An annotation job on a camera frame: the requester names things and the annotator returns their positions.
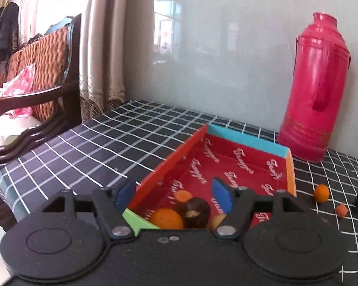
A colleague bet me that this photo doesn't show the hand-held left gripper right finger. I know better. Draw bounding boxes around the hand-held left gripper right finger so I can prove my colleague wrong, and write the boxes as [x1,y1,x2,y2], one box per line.
[211,177,305,241]

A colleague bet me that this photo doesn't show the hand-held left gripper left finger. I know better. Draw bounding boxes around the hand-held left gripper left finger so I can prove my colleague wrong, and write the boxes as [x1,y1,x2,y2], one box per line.
[41,178,137,242]

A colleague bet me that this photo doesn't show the pale orange fruit piece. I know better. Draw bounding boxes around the pale orange fruit piece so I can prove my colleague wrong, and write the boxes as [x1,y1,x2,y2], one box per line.
[211,214,227,230]

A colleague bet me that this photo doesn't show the dark brown plum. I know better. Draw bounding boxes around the dark brown plum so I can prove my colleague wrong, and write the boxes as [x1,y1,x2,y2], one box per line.
[179,197,211,228]

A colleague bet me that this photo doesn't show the colourful cardboard box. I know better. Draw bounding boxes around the colourful cardboard box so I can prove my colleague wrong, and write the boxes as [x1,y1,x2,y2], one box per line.
[122,123,297,230]

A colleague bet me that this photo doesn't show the large orange tangerine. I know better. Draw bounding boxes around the large orange tangerine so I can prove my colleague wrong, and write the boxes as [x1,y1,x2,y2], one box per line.
[150,209,184,230]

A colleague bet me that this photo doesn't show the black checked tablecloth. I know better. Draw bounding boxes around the black checked tablecloth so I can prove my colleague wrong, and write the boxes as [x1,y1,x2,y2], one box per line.
[0,100,358,286]

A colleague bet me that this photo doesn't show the small orange kumquat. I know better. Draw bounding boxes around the small orange kumquat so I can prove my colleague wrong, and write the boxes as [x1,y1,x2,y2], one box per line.
[313,184,330,202]

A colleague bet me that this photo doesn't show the red thermos flask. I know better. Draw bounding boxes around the red thermos flask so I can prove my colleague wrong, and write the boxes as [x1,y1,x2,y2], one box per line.
[277,12,351,163]

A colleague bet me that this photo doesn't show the dark wooden woven-back chair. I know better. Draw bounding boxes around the dark wooden woven-back chair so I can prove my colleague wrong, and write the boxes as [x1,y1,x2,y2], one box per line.
[0,13,82,230]

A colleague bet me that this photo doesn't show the pink plastic bag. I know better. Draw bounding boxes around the pink plastic bag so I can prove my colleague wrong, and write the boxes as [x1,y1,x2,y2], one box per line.
[1,62,38,120]

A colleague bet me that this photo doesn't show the beige curtain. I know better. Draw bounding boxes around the beige curtain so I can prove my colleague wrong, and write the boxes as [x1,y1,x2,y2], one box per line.
[78,0,129,123]

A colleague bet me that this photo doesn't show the hanging dark jackets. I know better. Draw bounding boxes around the hanging dark jackets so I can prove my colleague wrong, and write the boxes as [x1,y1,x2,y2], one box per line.
[0,2,20,72]

